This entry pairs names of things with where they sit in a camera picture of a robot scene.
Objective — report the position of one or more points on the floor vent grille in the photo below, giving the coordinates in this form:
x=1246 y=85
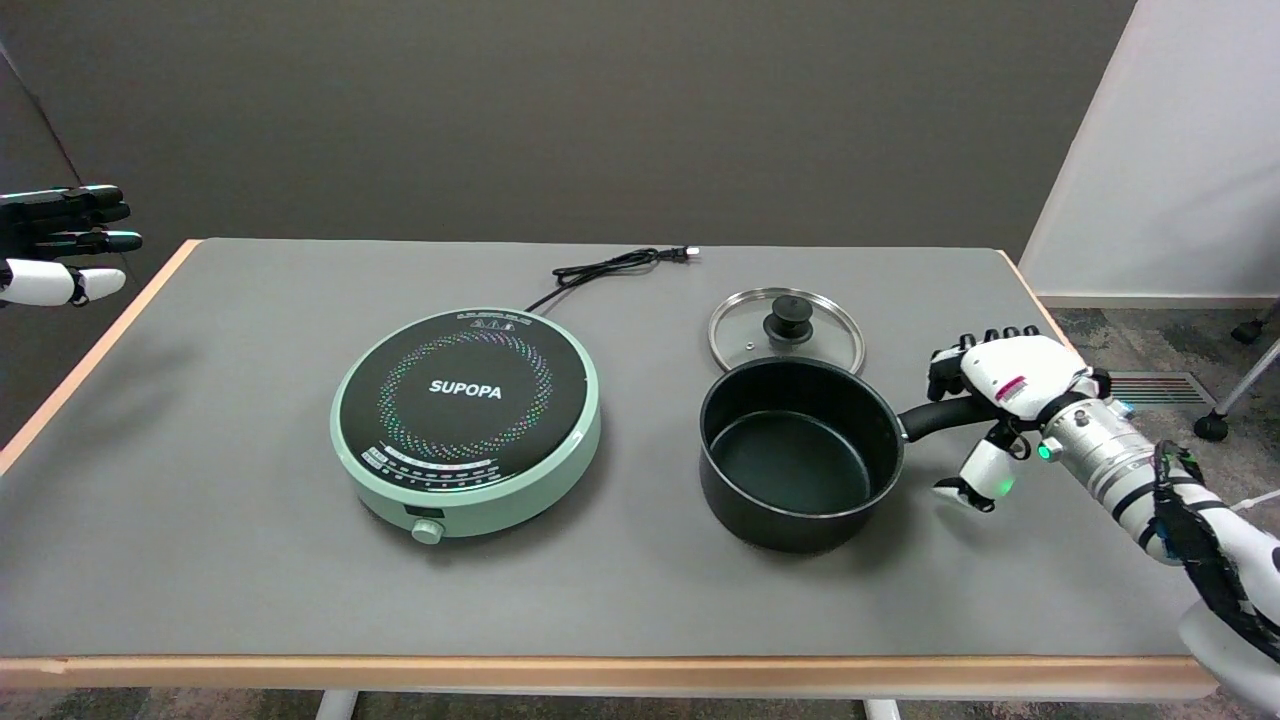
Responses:
x=1160 y=388

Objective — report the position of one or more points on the glass pot lid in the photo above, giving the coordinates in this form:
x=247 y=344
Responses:
x=790 y=325

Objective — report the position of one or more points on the green induction cooker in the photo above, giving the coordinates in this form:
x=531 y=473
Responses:
x=466 y=420

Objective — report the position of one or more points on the chair base with casters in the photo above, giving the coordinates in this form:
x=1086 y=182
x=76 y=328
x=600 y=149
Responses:
x=1240 y=385

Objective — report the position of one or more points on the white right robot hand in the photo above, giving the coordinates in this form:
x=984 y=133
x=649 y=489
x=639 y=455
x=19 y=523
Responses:
x=1005 y=395

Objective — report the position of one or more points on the white partition panel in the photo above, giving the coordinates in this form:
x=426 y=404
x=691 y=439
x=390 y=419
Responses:
x=1165 y=150

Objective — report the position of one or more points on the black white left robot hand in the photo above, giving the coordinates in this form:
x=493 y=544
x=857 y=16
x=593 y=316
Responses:
x=60 y=245

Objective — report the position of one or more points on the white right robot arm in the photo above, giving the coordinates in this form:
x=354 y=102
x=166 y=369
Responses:
x=1170 y=500

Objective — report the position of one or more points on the black soup pot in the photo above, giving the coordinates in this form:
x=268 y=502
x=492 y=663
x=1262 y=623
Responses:
x=790 y=455

